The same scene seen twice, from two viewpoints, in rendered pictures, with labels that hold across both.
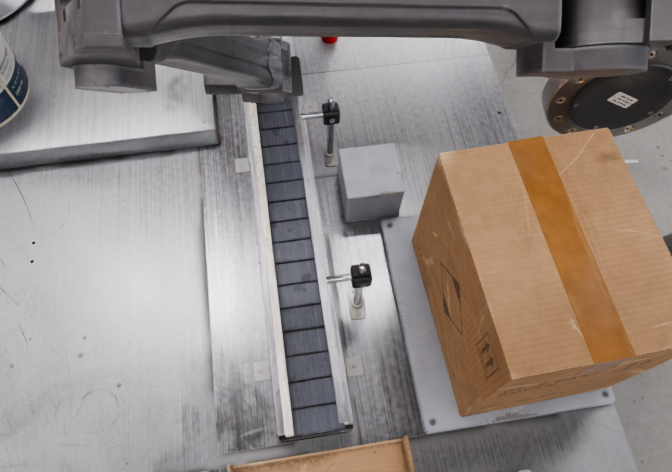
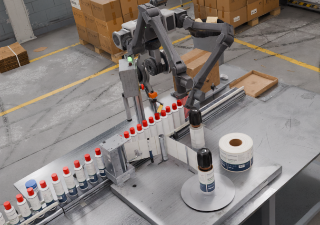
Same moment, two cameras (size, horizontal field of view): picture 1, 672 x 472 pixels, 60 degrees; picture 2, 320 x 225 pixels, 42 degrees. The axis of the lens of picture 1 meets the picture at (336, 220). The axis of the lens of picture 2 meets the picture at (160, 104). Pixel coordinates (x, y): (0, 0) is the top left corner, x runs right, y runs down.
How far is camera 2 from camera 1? 308 cm
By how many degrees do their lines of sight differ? 73
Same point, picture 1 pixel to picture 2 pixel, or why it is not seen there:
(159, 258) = (235, 122)
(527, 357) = not seen: hidden behind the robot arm
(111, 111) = (214, 139)
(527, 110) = not seen: hidden behind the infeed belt
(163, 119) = (207, 132)
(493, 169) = (189, 65)
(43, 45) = not seen: hidden behind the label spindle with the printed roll
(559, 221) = (192, 59)
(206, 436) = (254, 101)
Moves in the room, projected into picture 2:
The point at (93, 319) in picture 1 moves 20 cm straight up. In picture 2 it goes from (255, 122) to (255, 98)
